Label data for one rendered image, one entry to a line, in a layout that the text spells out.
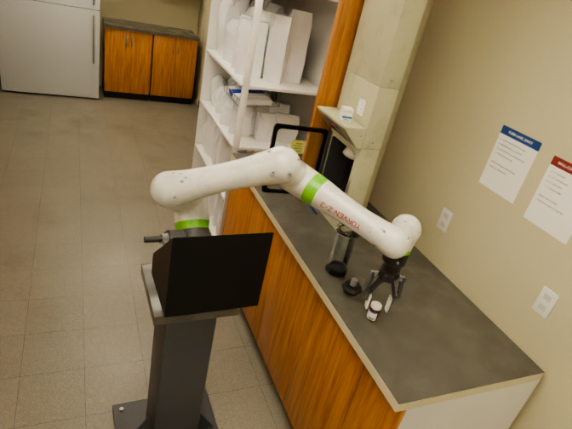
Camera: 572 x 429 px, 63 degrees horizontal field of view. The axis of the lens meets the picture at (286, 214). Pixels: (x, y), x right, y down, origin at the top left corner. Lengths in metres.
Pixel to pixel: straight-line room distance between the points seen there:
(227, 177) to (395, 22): 1.07
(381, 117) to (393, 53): 0.29
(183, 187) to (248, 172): 0.23
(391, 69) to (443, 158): 0.55
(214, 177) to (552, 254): 1.33
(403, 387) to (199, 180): 0.98
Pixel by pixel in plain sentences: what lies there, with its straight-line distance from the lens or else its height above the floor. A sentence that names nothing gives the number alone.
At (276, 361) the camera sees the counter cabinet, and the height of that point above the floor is 0.23.
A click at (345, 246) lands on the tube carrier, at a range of 2.02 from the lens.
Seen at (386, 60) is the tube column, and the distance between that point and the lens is 2.19.
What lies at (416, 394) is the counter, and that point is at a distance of 1.73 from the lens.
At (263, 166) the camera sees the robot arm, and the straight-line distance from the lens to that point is 1.49.
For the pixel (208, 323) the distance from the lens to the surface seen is 1.91.
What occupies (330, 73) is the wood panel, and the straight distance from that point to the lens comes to 2.50.
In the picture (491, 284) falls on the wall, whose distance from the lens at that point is 2.28.
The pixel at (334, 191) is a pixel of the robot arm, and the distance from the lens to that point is 1.61.
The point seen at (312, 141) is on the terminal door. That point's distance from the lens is 2.52.
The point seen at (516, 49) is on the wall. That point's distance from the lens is 2.27.
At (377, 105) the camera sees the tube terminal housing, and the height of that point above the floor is 1.63.
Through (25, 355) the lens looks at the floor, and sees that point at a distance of 2.97.
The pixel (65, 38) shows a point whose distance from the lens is 6.79.
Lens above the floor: 2.10
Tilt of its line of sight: 28 degrees down
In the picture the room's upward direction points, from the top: 13 degrees clockwise
